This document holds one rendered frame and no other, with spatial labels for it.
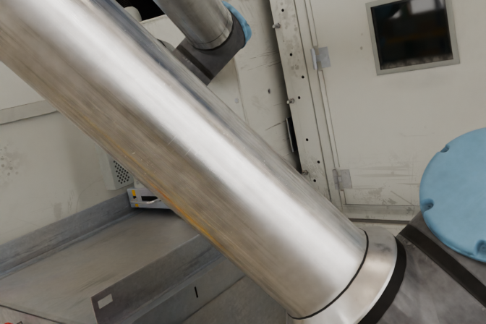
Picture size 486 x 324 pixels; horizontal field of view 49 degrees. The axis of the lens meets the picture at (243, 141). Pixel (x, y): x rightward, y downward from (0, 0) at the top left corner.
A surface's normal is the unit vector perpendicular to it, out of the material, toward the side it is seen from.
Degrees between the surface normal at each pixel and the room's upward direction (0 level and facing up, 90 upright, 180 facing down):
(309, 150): 90
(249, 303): 90
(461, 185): 42
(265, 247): 98
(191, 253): 90
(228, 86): 90
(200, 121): 72
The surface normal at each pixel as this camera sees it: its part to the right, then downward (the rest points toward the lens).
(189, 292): 0.77, -0.05
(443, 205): -0.48, -0.55
